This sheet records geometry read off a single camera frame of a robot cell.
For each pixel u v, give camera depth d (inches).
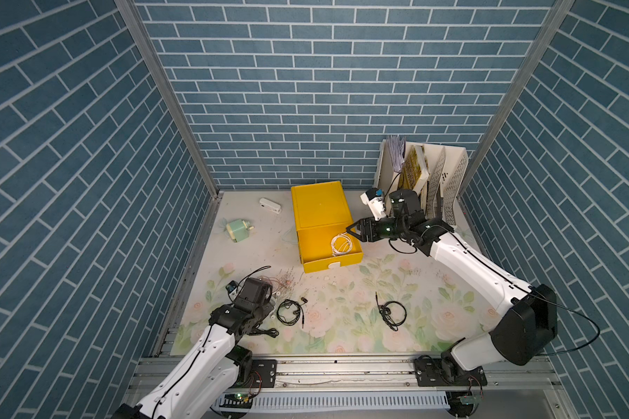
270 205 44.1
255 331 31.7
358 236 28.4
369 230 26.7
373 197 27.7
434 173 42.9
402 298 35.0
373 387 28.8
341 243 33.1
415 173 37.1
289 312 33.8
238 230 39.0
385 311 33.5
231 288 29.5
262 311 29.3
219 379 22.5
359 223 27.7
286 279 36.7
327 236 33.8
